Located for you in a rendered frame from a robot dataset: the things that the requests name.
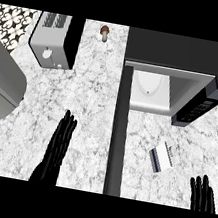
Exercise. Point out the dark grey microwave door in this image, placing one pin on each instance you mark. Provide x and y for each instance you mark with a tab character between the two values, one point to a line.
120	130

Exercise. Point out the silver toaster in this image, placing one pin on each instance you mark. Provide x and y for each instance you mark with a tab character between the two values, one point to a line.
57	41

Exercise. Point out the black microwave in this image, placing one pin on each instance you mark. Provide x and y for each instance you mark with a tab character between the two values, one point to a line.
182	76

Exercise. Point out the brown mushroom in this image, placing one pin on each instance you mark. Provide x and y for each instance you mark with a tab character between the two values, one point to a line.
104	32

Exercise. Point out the white milk carton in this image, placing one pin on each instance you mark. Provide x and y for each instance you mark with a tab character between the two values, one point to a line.
162	156

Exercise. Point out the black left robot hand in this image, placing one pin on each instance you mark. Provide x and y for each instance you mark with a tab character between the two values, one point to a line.
56	152

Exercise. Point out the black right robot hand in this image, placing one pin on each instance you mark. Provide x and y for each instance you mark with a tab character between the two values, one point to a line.
201	196

